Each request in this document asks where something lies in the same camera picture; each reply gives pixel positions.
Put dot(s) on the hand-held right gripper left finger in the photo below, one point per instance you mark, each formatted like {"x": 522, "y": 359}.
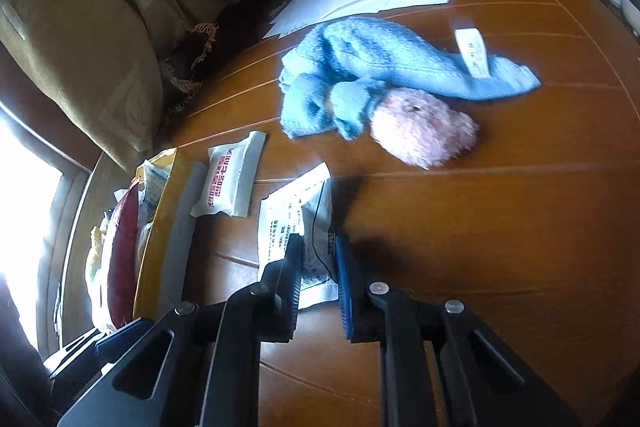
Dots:
{"x": 290, "y": 287}

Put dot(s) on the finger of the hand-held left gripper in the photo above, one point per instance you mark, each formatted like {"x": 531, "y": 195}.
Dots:
{"x": 75, "y": 354}
{"x": 125, "y": 334}

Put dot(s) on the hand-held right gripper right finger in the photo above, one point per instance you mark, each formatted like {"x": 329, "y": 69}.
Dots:
{"x": 350, "y": 287}

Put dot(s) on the small white printed packet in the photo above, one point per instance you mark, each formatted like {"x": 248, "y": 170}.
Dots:
{"x": 285, "y": 212}

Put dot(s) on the dark red foil packet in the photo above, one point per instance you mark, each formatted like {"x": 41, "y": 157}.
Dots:
{"x": 124, "y": 257}

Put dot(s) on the yellow taped cardboard box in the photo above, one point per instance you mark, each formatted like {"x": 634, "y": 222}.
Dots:
{"x": 155, "y": 257}

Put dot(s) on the yellow towel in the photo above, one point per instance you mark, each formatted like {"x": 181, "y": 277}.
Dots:
{"x": 95, "y": 257}

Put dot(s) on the white packet red print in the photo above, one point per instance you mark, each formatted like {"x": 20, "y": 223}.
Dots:
{"x": 227, "y": 177}

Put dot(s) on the window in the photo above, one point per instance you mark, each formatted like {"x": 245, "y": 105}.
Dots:
{"x": 25, "y": 207}

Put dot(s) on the pink plush toy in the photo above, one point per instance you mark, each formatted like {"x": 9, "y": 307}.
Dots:
{"x": 425, "y": 127}

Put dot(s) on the blue towel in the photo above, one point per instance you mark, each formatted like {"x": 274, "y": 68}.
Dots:
{"x": 375, "y": 52}

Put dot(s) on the dark fringed cloth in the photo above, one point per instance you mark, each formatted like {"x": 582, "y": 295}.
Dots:
{"x": 235, "y": 27}

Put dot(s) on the beige curtain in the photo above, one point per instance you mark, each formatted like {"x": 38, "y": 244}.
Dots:
{"x": 100, "y": 32}

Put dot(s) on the dark clutter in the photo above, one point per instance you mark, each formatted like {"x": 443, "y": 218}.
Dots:
{"x": 615, "y": 2}

